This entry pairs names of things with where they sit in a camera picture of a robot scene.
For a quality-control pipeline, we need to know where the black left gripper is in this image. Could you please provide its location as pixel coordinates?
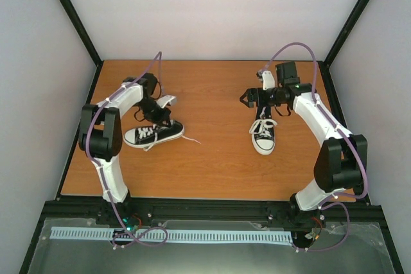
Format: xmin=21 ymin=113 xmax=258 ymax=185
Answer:
xmin=136 ymin=98 xmax=171 ymax=128

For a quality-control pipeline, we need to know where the black canvas sneaker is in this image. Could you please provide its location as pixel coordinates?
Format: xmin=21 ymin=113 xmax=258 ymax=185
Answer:
xmin=249 ymin=106 xmax=277 ymax=155
xmin=123 ymin=121 xmax=184 ymax=151

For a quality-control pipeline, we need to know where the white shoelace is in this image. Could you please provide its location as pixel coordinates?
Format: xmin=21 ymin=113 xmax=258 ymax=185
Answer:
xmin=249 ymin=107 xmax=277 ymax=142

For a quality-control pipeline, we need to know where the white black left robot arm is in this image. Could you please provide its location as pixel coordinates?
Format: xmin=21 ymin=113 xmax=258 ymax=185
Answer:
xmin=78 ymin=73 xmax=177 ymax=225

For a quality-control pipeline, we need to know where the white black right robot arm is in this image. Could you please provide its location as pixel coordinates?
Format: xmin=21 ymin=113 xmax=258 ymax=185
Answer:
xmin=240 ymin=62 xmax=367 ymax=212

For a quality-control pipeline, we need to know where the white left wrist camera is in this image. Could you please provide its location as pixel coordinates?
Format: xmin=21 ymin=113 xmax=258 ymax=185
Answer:
xmin=157 ymin=95 xmax=177 ymax=108

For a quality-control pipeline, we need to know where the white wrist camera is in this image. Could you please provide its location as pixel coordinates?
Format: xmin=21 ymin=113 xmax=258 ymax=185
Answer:
xmin=256 ymin=69 xmax=276 ymax=90
xmin=157 ymin=95 xmax=177 ymax=108

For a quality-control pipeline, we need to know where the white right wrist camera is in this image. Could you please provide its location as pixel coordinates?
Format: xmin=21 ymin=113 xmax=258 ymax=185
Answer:
xmin=256 ymin=69 xmax=276 ymax=90

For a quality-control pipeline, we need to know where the black aluminium frame rail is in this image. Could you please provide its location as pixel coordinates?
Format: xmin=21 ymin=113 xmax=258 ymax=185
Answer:
xmin=40 ymin=196 xmax=385 ymax=228

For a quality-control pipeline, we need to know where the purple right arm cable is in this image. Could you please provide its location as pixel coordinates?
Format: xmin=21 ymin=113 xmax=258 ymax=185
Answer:
xmin=266 ymin=42 xmax=369 ymax=253

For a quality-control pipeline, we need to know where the light blue slotted cable duct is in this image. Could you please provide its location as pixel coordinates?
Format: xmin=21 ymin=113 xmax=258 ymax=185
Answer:
xmin=49 ymin=227 xmax=292 ymax=246

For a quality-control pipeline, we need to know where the black left corner frame post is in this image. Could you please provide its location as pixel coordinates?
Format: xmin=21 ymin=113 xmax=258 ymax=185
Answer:
xmin=59 ymin=0 xmax=103 ymax=66

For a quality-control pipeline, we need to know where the black corner frame post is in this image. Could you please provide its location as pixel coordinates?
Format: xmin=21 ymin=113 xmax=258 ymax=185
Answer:
xmin=324 ymin=0 xmax=370 ymax=69
xmin=59 ymin=0 xmax=103 ymax=66

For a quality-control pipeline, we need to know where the black right corner frame post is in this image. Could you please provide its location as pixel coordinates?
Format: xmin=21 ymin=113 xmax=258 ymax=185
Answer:
xmin=324 ymin=0 xmax=370 ymax=69

